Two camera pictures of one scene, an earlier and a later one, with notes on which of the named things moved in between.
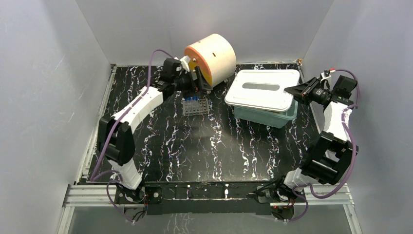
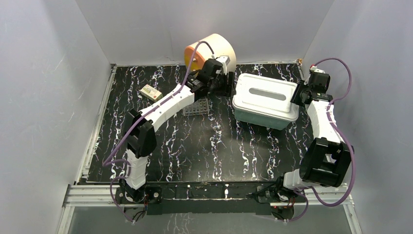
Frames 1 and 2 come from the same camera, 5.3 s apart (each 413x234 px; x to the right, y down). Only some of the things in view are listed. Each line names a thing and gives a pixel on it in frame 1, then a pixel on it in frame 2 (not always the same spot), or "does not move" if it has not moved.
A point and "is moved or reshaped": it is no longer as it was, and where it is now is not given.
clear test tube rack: [195, 107] does not move
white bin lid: [262, 89] is moved or reshaped
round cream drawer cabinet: [215, 56] does not move
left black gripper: [196, 82] -> [224, 84]
